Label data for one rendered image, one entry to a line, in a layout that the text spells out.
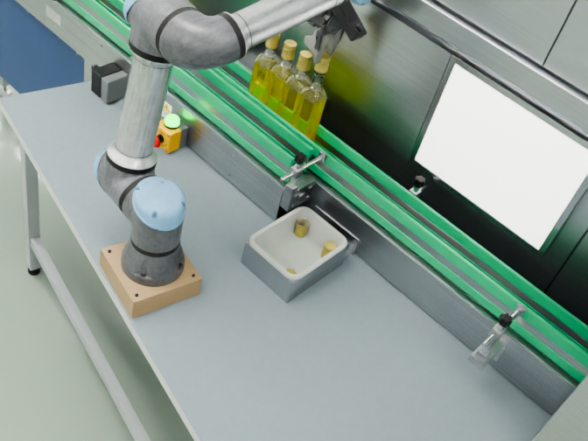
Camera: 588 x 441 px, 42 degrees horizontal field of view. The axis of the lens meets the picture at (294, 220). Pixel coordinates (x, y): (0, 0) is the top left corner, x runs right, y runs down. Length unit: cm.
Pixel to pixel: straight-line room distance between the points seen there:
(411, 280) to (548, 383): 41
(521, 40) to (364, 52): 44
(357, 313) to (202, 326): 40
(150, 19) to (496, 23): 79
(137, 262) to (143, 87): 41
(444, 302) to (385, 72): 61
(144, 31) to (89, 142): 76
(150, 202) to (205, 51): 38
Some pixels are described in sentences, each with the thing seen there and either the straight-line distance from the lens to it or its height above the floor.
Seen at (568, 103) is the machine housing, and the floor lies 137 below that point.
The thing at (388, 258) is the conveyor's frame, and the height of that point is 83.
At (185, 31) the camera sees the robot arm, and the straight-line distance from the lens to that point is 151.
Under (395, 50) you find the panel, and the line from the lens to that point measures 200.
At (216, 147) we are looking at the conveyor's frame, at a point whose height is 83.
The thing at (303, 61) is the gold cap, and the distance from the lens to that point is 203.
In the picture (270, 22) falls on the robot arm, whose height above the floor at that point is 145.
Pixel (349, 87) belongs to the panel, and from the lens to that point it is 213.
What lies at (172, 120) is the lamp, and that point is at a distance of 222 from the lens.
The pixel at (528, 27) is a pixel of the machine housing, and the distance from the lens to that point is 182.
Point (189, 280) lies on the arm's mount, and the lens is 186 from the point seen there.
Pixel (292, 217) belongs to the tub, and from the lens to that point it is 203.
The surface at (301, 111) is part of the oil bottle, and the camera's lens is 207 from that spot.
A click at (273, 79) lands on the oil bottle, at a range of 211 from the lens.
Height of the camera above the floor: 223
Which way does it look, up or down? 44 degrees down
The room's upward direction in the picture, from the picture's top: 17 degrees clockwise
